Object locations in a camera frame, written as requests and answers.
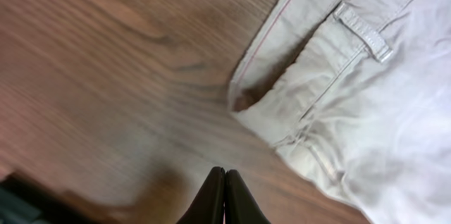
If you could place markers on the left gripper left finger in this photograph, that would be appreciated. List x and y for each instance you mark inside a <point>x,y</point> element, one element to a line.
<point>208,205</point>

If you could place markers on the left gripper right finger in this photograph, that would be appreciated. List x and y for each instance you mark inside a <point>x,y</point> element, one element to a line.
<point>240,205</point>

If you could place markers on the beige shorts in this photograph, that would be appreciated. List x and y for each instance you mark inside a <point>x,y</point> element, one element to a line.
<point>354,96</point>

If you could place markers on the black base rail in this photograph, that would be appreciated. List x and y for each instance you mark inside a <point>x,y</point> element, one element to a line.
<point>24,203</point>

